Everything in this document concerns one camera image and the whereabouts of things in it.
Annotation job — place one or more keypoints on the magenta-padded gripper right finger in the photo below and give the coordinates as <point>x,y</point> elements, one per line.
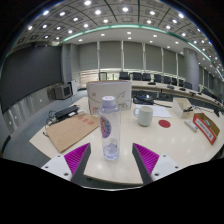
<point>146,159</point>

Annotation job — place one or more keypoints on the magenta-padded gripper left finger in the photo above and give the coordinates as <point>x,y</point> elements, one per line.
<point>77,159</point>

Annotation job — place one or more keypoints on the clear plastic water bottle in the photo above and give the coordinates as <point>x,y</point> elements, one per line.
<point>110,136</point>

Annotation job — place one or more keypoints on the flat brown cardboard envelope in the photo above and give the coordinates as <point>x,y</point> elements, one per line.
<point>70,131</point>

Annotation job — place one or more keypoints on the white ceramic mug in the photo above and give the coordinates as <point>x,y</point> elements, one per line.
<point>145,116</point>

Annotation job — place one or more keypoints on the black power adapter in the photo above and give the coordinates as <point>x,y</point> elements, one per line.
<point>66,112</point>

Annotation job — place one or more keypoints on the white printed paper sheet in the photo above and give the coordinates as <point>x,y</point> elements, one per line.
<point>161,111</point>

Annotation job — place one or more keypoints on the white remote control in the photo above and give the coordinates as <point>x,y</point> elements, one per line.
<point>191,125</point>

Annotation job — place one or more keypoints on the white desk organizer box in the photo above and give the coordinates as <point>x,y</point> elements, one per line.
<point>178,108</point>

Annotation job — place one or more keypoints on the black desk phone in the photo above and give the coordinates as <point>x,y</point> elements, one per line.
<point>143,99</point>

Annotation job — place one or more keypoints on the red-edged open cardboard box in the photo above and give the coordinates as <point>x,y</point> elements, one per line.
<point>204,128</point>

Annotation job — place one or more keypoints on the black handheld tool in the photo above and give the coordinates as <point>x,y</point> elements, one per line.
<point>188,108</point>

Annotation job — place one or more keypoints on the grey equipment cabinet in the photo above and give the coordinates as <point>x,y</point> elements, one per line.
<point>62,91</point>

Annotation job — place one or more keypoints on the long curved conference desk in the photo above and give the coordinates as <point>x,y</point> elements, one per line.
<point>160,87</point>

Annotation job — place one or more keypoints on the white paper ream box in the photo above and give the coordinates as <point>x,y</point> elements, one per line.
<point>108,90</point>

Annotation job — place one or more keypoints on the row of black chairs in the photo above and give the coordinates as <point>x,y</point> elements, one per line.
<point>137,76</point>

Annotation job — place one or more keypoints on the ceiling lights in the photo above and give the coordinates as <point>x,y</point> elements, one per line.
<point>97,12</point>

